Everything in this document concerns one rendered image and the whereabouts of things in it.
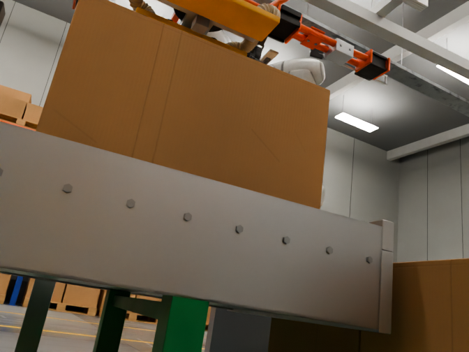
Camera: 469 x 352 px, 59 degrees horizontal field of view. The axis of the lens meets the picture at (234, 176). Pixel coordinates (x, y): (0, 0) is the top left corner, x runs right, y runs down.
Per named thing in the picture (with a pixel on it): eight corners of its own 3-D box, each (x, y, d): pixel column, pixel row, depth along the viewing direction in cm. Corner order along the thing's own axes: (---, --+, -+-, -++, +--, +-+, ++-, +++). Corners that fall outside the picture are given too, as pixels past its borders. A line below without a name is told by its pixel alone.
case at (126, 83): (19, 181, 70) (81, -11, 82) (25, 215, 105) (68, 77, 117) (317, 251, 91) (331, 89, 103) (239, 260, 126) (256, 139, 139)
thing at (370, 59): (370, 61, 134) (370, 48, 136) (354, 71, 141) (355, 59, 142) (390, 70, 137) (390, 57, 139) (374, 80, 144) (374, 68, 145)
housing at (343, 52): (336, 49, 130) (337, 36, 132) (323, 59, 136) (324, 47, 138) (354, 56, 133) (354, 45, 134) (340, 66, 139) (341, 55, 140)
